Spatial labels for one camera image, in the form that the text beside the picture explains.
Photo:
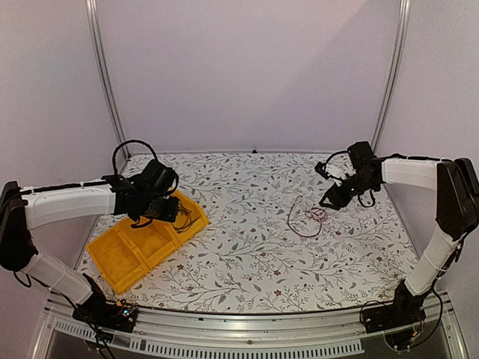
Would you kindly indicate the aluminium front frame rail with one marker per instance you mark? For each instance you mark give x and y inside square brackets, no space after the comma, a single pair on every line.
[324,334]

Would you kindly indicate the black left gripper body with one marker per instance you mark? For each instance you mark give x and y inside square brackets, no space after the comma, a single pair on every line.
[155,210]

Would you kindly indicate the aluminium corner post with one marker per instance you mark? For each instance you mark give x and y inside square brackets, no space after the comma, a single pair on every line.
[102,66]
[393,72]

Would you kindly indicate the yellow divided plastic bin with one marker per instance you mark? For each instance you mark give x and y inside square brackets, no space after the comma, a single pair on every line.
[124,255]

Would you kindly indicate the aluminium right corner post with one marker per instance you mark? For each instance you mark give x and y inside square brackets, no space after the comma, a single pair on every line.
[393,72]

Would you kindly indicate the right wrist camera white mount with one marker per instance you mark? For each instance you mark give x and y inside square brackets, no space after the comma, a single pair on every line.
[331,172]

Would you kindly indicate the floral patterned table mat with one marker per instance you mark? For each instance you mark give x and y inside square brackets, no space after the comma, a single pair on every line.
[269,247]

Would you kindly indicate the left arm base electronics board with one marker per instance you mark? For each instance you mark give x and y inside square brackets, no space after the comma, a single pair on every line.
[108,314]

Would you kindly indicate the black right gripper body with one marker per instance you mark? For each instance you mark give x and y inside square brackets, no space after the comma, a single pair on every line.
[361,186]

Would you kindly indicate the right arm base electronics board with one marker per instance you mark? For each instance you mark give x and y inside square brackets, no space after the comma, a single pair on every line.
[401,331]

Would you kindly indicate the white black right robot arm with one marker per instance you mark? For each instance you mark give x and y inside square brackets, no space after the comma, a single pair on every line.
[436,197]

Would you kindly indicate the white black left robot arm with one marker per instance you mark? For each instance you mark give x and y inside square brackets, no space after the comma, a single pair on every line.
[148,195]

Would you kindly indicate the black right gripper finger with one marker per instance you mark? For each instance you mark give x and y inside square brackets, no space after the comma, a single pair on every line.
[330,195]
[331,202]

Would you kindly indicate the aluminium left corner post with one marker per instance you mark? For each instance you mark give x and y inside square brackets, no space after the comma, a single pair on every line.
[102,66]

